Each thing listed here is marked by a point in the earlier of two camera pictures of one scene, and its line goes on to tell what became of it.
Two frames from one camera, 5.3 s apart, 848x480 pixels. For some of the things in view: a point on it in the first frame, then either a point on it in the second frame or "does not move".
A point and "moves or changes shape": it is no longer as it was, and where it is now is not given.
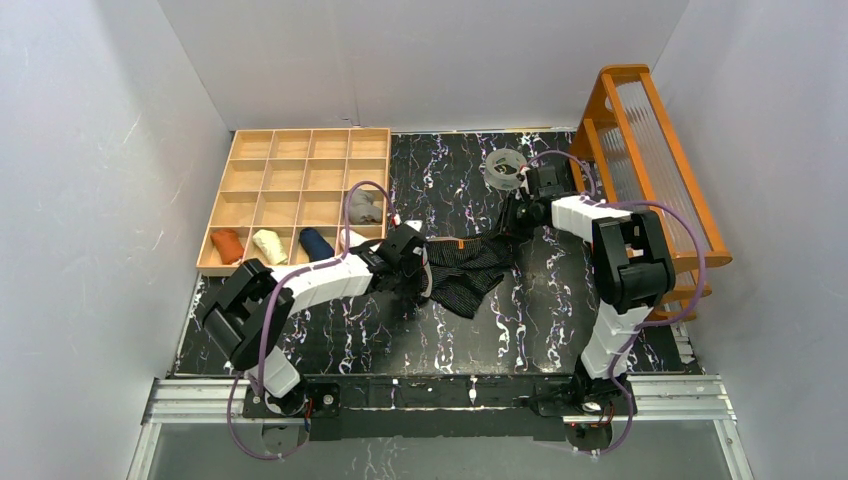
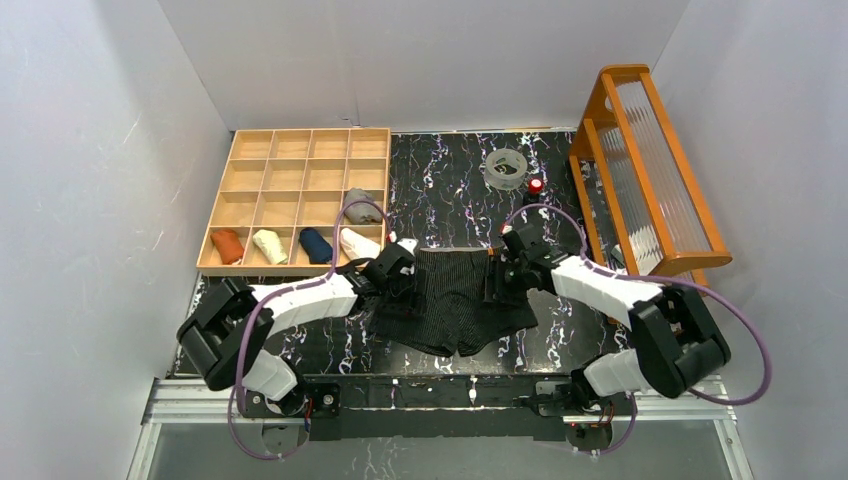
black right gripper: (512, 220) -> (502, 273)
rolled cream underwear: (271, 244) does not move
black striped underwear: (463, 270) moves or changes shape
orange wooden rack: (627, 154) does not move
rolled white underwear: (349, 239) does not move
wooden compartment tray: (295, 197) does not move
